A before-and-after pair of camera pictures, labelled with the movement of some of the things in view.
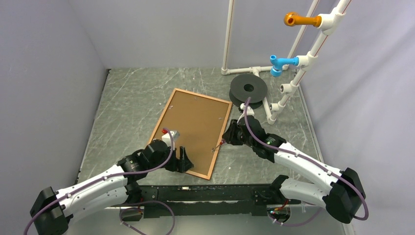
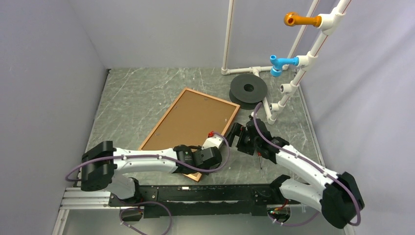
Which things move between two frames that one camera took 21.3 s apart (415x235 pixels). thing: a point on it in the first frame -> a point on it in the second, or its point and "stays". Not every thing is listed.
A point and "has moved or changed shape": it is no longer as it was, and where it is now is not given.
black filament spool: [246, 85] stays
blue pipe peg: [276, 70] stays
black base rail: [204, 200] stays
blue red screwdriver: [221, 142] has moved or changed shape
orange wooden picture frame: [200, 120] stays
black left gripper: [181, 165] -> [199, 148]
